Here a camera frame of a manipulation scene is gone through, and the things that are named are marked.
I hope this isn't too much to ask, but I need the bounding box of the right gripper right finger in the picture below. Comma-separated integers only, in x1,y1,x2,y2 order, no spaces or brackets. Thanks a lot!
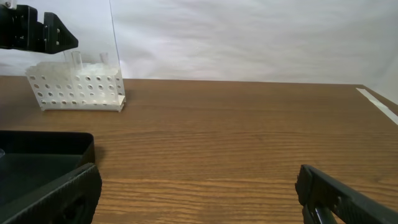
294,164,398,224

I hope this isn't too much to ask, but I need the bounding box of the white test tube rack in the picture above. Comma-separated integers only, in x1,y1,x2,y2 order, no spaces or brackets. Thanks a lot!
25,61,127,113

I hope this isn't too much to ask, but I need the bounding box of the black tray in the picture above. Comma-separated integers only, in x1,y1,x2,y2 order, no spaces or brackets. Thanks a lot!
0,130,96,207

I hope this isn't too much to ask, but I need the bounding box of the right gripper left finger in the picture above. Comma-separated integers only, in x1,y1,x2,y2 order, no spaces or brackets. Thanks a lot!
0,162,103,224

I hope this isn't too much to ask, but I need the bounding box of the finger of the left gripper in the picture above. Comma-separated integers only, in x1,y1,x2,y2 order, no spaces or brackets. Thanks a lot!
42,11,80,55

